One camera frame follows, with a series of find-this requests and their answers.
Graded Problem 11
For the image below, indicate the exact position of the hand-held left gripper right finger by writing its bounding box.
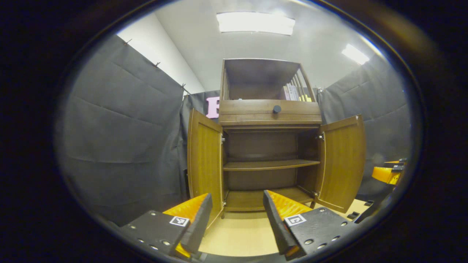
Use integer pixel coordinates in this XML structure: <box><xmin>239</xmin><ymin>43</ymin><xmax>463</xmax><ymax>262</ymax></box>
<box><xmin>263</xmin><ymin>190</ymin><xmax>357</xmax><ymax>260</ymax></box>

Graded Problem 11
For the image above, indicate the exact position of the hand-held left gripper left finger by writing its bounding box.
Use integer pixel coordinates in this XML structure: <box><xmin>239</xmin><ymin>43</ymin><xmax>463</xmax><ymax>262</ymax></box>
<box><xmin>119</xmin><ymin>193</ymin><xmax>213</xmax><ymax>260</ymax></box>

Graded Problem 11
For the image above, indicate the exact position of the wooden cabinet door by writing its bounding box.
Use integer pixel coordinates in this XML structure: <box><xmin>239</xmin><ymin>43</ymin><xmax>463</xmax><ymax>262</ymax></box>
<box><xmin>187</xmin><ymin>108</ymin><xmax>225</xmax><ymax>230</ymax></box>
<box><xmin>314</xmin><ymin>114</ymin><xmax>366</xmax><ymax>214</ymax></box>

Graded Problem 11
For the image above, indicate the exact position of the wooden double-door shoe cabinet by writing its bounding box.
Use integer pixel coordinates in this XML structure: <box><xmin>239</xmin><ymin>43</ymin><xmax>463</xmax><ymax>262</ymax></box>
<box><xmin>219</xmin><ymin>58</ymin><xmax>324</xmax><ymax>212</ymax></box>

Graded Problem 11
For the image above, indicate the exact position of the wooden inner cabinet shelf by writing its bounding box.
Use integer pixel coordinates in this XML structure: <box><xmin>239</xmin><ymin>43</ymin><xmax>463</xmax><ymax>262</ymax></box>
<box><xmin>223</xmin><ymin>159</ymin><xmax>321</xmax><ymax>171</ymax></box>

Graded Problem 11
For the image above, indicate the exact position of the wooden drawer with black knob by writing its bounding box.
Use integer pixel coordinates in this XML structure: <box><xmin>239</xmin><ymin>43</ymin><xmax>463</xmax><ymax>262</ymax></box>
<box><xmin>219</xmin><ymin>99</ymin><xmax>323</xmax><ymax>126</ymax></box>

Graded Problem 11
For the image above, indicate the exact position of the small ceiling light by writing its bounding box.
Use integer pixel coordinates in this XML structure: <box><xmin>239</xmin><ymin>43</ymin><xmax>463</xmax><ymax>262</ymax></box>
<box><xmin>342</xmin><ymin>44</ymin><xmax>370</xmax><ymax>65</ymax></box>

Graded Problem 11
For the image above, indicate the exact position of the white spine book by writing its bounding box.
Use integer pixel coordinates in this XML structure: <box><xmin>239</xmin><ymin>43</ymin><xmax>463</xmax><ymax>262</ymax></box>
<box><xmin>287</xmin><ymin>83</ymin><xmax>301</xmax><ymax>101</ymax></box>

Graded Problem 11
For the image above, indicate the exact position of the black backdrop cloth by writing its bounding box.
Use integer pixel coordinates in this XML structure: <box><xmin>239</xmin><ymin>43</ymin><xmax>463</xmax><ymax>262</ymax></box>
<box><xmin>57</xmin><ymin>35</ymin><xmax>412</xmax><ymax>227</ymax></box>

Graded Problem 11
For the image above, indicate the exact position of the large rectangular ceiling light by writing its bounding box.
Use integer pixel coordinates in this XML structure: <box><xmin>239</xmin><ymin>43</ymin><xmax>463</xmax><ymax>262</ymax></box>
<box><xmin>216</xmin><ymin>12</ymin><xmax>296</xmax><ymax>36</ymax></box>

